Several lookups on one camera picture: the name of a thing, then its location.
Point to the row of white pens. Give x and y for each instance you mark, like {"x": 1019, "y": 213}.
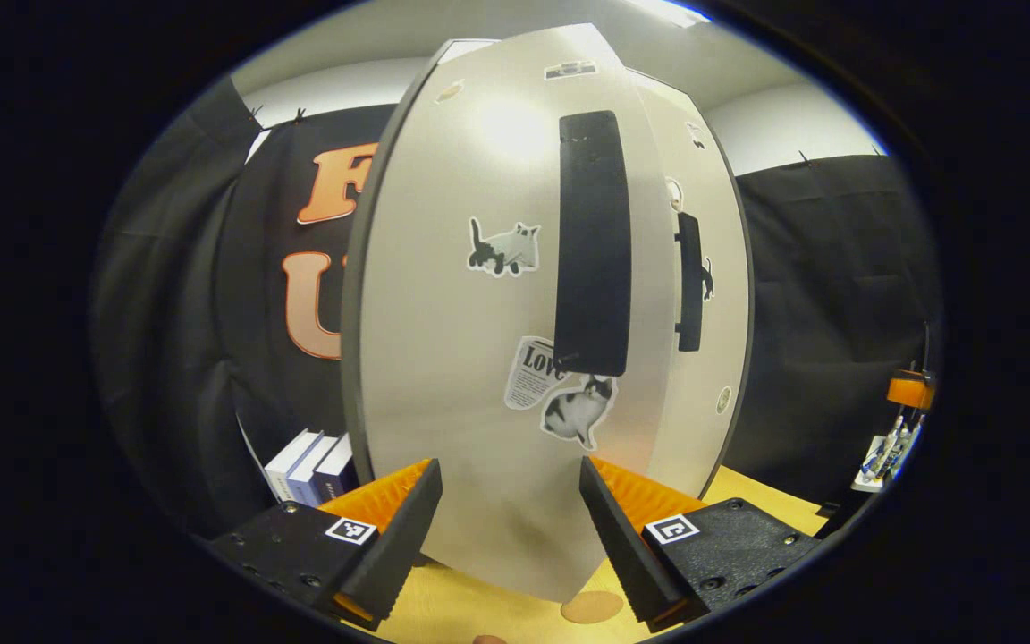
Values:
{"x": 890, "y": 447}

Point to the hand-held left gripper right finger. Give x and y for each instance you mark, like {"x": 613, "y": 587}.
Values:
{"x": 622, "y": 555}

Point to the pale blue book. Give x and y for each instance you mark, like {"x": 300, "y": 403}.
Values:
{"x": 311, "y": 474}

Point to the round brown coaster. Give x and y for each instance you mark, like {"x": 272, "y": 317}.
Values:
{"x": 593, "y": 606}

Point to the dark blue book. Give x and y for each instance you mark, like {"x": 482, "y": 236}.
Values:
{"x": 336, "y": 478}

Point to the white pen tray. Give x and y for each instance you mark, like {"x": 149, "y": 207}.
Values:
{"x": 868, "y": 483}

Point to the white cabinet door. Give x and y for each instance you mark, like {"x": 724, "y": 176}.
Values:
{"x": 721, "y": 358}
{"x": 443, "y": 313}

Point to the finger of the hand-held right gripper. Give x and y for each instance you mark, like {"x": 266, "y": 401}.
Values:
{"x": 910, "y": 394}

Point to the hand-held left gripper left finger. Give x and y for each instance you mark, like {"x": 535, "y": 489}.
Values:
{"x": 399, "y": 555}

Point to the black backdrop cloth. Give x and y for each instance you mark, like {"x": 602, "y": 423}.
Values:
{"x": 837, "y": 268}

